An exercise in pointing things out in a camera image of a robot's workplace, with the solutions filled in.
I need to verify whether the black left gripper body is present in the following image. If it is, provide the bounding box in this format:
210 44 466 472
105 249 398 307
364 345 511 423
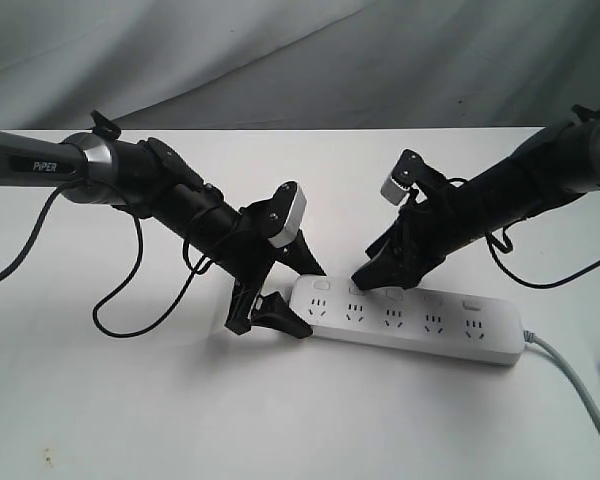
211 198 275 334

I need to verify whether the grey power cable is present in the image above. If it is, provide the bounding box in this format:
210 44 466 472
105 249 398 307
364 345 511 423
522 328 600 459

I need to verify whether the white five-outlet power strip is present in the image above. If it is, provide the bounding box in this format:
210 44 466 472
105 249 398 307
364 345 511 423
290 276 525 366

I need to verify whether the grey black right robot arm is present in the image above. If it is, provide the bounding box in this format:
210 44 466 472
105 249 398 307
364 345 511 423
352 105 600 290

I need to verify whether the grey wrinkled backdrop cloth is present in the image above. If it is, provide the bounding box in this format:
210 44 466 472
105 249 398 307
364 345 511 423
0 1 600 129

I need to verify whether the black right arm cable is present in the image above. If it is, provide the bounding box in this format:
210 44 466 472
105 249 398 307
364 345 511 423
484 189 600 290

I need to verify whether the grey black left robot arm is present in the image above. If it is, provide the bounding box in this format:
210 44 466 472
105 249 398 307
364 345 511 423
0 111 324 339

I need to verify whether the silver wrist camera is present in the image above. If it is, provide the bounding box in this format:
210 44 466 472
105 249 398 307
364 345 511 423
262 181 307 249
380 149 424 206

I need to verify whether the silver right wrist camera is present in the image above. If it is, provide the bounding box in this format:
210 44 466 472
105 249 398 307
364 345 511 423
380 149 424 206

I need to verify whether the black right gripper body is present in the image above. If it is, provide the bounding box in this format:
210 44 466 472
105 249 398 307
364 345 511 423
389 189 446 289

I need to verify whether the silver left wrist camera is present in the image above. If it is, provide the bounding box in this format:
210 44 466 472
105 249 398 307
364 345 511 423
262 181 307 249

